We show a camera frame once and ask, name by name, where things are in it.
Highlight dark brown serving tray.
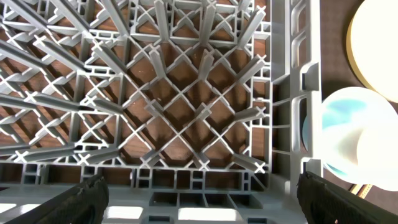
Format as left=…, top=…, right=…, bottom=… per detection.
left=320, top=0, right=397, bottom=215

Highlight grey plastic dishwasher rack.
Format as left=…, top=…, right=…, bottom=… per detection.
left=1, top=0, right=323, bottom=223

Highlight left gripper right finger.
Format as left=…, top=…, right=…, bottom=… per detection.
left=297, top=172, right=397, bottom=224

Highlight lower wooden chopstick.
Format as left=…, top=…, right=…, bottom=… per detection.
left=357, top=184, right=373, bottom=198

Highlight wooden chopstick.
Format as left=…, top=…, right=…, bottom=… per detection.
left=349, top=184, right=363, bottom=195
left=357, top=184, right=373, bottom=198

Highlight white plastic cup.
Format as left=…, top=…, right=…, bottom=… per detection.
left=322, top=124, right=397, bottom=192

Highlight upper wooden chopstick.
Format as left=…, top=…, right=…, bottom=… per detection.
left=349, top=184, right=363, bottom=195

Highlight light blue bowl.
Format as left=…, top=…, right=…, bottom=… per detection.
left=320, top=87, right=397, bottom=171

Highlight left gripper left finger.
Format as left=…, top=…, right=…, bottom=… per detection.
left=7, top=174, right=109, bottom=224

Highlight yellow plastic plate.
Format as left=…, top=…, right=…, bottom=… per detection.
left=346, top=0, right=397, bottom=103

